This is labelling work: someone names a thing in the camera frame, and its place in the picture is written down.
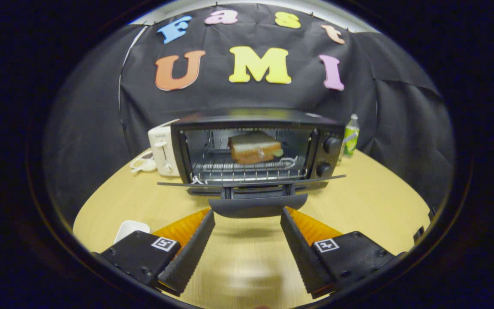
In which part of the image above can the clear plastic cup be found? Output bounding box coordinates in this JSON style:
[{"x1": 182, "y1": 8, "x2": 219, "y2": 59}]
[{"x1": 337, "y1": 132, "x2": 358, "y2": 164}]

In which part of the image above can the black toaster oven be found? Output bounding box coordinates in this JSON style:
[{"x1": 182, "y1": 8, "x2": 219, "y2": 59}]
[{"x1": 158, "y1": 107, "x2": 347, "y2": 218}]

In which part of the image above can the sandwich with lettuce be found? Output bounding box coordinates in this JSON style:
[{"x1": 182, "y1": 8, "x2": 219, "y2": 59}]
[{"x1": 228, "y1": 131, "x2": 284, "y2": 165}]

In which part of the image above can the green drink bottle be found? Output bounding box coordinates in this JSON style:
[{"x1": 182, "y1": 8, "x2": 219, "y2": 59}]
[{"x1": 342, "y1": 114, "x2": 360, "y2": 157}]

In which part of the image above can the white pop-up toaster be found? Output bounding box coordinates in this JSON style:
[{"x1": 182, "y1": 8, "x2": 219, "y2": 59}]
[{"x1": 148, "y1": 119, "x2": 181, "y2": 176}]

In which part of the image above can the black table clamp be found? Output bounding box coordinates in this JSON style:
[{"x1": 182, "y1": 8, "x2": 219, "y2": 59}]
[{"x1": 413, "y1": 207, "x2": 437, "y2": 244}]

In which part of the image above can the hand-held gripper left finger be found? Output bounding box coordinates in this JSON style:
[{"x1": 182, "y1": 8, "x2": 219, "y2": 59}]
[{"x1": 93, "y1": 208, "x2": 216, "y2": 297}]

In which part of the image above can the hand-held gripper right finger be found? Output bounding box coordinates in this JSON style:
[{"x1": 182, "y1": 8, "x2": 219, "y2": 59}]
[{"x1": 280, "y1": 206, "x2": 406, "y2": 300}]

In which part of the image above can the small clear food container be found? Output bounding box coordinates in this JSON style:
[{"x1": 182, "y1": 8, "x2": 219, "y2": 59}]
[{"x1": 129, "y1": 148, "x2": 157, "y2": 173}]

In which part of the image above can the white rectangular plate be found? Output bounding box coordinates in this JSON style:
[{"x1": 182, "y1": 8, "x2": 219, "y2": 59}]
[{"x1": 114, "y1": 220, "x2": 151, "y2": 244}]

